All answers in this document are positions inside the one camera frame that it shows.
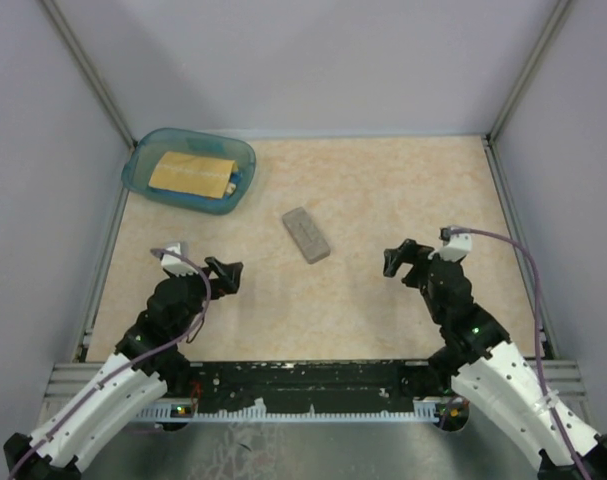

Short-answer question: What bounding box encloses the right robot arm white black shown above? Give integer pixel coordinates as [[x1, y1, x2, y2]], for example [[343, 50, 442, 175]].
[[383, 233, 607, 479]]

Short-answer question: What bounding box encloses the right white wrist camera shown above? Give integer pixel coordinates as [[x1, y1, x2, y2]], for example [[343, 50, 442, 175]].
[[428, 226, 472, 263]]

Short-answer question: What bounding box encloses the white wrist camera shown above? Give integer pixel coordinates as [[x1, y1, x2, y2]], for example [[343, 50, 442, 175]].
[[150, 241, 197, 277], [428, 226, 472, 263]]

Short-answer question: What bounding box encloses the grey glasses case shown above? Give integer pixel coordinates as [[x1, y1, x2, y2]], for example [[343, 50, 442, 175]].
[[282, 207, 331, 265]]

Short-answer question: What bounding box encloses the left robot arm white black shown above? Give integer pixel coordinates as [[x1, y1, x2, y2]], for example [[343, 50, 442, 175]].
[[3, 249, 243, 479]]

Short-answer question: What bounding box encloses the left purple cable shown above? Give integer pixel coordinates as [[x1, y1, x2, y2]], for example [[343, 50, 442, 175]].
[[5, 247, 213, 480]]

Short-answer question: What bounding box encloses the teal plastic bin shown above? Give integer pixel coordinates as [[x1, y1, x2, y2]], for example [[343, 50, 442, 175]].
[[121, 128, 256, 215]]

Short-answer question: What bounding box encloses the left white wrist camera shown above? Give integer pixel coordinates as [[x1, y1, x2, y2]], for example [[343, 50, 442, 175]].
[[150, 241, 197, 277]]

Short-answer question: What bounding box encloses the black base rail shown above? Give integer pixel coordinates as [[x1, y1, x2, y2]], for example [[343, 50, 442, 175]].
[[160, 360, 470, 432]]

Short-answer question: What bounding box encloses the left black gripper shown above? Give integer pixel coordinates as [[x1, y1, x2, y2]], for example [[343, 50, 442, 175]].
[[168, 256, 242, 338]]

